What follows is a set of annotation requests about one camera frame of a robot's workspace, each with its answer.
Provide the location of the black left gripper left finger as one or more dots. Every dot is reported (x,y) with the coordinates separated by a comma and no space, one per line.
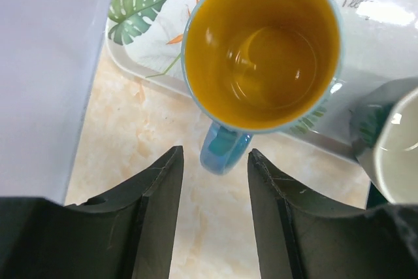
(125,232)

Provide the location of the floral white serving tray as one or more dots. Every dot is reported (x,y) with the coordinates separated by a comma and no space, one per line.
(144,38)

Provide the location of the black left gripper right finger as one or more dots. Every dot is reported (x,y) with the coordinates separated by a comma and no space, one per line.
(301,233)

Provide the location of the light blue butterfly mug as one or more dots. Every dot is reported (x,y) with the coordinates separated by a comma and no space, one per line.
(258,66)

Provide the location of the dark green mug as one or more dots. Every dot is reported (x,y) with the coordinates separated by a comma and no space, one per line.
(383,134)

